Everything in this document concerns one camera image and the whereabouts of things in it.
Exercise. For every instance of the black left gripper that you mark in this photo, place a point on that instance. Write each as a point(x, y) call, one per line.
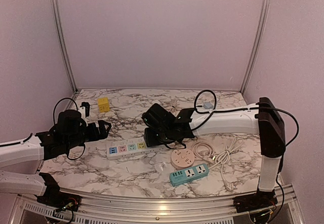
point(103, 134)

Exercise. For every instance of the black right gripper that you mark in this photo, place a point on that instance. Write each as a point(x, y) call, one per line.
point(150, 140)

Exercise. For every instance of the white multicolour power strip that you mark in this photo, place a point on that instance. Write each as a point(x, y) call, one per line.
point(130, 148)

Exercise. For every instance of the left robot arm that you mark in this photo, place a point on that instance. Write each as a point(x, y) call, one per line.
point(70, 130)

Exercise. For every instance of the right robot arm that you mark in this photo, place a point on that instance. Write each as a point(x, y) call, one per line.
point(262, 118)

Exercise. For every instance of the yellow cube power socket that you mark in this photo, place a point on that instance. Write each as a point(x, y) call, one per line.
point(103, 105)

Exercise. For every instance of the pink round power socket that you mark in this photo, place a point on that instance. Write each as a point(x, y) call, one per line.
point(182, 158)

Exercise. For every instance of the light blue USB charger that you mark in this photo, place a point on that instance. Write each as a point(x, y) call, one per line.
point(208, 105)

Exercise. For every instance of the teal power strip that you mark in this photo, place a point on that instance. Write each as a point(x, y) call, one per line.
point(187, 175)

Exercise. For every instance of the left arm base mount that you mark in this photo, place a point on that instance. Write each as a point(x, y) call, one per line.
point(54, 197)

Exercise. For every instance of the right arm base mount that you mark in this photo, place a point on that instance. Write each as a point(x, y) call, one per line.
point(255, 201)

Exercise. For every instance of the aluminium front rail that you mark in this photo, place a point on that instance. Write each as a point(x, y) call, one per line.
point(97, 208)

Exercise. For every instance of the left aluminium frame post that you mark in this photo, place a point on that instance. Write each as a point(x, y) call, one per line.
point(63, 47)

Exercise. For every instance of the aluminium frame post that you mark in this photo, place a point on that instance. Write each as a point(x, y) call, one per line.
point(256, 45)
point(63, 47)

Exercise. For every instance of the right aluminium frame post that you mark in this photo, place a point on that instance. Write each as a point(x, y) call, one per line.
point(256, 45)

